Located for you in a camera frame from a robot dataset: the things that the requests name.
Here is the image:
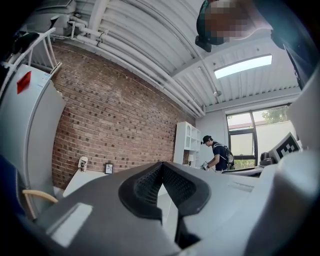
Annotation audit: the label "person's head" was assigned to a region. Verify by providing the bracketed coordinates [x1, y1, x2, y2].
[196, 0, 273, 46]

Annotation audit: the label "blue fabric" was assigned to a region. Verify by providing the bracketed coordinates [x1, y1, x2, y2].
[0, 154, 27, 217]

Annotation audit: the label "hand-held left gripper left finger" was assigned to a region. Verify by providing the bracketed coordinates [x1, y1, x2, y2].
[36, 161, 181, 256]

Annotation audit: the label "wooden chair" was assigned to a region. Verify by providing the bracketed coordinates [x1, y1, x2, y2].
[21, 189, 60, 221]

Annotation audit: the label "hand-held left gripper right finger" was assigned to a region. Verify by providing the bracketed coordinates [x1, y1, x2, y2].
[162, 161, 261, 256]

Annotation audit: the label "white desk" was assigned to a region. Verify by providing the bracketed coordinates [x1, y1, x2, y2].
[62, 169, 181, 226]

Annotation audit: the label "rectangular ceiling light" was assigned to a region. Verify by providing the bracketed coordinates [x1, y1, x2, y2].
[213, 53, 273, 80]

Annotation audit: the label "white air conditioner unit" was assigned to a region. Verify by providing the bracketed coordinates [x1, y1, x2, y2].
[27, 0, 77, 38]

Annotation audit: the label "white refrigerator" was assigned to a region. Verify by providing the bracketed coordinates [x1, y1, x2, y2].
[0, 63, 67, 221]

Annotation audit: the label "red sticker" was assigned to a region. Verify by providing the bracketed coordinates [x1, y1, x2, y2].
[16, 70, 33, 95]

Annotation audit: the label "white shelf cabinet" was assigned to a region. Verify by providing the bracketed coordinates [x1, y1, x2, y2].
[172, 121, 202, 166]

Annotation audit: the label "black head-mounted camera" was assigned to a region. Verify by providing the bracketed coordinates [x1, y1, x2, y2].
[194, 34, 213, 53]

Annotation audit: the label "black framed window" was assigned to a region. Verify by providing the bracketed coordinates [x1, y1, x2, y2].
[225, 104, 300, 170]

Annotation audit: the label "white ceiling pipes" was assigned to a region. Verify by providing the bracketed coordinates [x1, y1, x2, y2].
[67, 13, 206, 118]

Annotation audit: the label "white patterned cup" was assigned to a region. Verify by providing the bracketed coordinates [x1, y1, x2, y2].
[78, 155, 88, 173]

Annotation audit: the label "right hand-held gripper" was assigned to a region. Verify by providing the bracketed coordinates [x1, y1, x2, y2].
[246, 71, 320, 256]

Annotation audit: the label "white metal rack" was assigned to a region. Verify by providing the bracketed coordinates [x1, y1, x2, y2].
[0, 27, 63, 76]

